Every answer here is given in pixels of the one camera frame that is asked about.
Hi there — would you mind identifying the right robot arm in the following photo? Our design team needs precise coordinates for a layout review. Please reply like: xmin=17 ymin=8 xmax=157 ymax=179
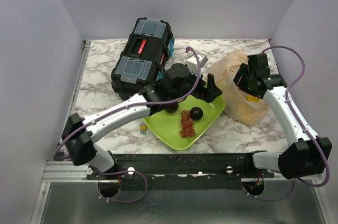
xmin=233 ymin=53 xmax=332 ymax=179

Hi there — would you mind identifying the green plastic tray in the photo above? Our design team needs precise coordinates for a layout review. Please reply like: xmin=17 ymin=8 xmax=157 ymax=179
xmin=144 ymin=96 xmax=225 ymax=151

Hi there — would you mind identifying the translucent orange plastic bag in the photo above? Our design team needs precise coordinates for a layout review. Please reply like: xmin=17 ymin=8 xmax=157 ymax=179
xmin=210 ymin=51 xmax=270 ymax=125

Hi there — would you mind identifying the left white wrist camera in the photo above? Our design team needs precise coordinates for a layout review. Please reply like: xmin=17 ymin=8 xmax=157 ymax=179
xmin=186 ymin=52 xmax=208 ymax=74

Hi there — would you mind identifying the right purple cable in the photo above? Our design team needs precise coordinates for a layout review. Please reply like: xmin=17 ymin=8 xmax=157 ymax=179
xmin=241 ymin=46 xmax=331 ymax=201

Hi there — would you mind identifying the dark purple fake plum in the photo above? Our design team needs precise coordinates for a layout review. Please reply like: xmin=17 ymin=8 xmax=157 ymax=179
xmin=189 ymin=107 xmax=203 ymax=121

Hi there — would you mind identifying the dark red fake apple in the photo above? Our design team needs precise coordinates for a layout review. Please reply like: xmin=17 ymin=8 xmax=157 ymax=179
xmin=165 ymin=102 xmax=179 ymax=114

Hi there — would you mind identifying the aluminium extrusion rail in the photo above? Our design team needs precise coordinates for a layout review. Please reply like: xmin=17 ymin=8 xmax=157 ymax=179
xmin=42 ymin=160 xmax=323 ymax=182

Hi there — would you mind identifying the purple cable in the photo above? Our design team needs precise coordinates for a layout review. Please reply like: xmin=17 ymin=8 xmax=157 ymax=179
xmin=52 ymin=46 xmax=201 ymax=204
xmin=241 ymin=46 xmax=331 ymax=201

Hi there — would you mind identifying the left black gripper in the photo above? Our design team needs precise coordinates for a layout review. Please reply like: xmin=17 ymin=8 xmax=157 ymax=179
xmin=170 ymin=66 xmax=221 ymax=103

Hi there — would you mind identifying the fake red grape bunch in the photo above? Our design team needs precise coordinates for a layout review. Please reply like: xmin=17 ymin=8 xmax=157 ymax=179
xmin=180 ymin=110 xmax=195 ymax=138

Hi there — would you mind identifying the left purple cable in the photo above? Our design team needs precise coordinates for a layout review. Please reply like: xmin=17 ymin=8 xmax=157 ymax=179
xmin=52 ymin=46 xmax=201 ymax=204

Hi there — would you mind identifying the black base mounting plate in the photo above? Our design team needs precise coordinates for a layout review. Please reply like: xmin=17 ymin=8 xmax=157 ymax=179
xmin=81 ymin=153 xmax=282 ymax=194

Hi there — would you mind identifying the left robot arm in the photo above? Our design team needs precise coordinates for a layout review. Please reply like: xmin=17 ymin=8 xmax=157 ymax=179
xmin=62 ymin=63 xmax=222 ymax=179

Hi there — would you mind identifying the fake yellow banana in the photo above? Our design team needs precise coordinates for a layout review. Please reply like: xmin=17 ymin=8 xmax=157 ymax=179
xmin=246 ymin=95 xmax=259 ymax=102

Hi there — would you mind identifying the black plastic toolbox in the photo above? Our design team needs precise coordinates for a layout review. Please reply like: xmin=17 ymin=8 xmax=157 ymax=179
xmin=111 ymin=17 xmax=175 ymax=100

